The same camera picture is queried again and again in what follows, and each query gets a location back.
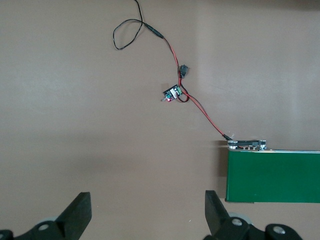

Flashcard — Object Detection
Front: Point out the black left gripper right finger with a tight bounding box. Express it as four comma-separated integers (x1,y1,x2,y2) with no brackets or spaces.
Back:
203,189,305,240

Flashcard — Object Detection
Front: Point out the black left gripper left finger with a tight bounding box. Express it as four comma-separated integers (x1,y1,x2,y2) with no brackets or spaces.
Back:
0,191,93,240

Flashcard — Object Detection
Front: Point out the green conveyor belt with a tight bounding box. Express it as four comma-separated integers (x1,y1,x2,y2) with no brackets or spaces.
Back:
223,138,320,205

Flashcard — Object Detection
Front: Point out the small controller board with wires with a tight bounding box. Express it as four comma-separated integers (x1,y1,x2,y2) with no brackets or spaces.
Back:
146,24,236,141

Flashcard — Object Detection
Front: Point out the thin black looped cable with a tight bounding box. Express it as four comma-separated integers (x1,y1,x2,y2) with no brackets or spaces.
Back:
111,0,151,51

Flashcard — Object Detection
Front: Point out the small controller circuit board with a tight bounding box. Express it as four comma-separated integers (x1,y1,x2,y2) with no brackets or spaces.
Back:
160,84,185,104

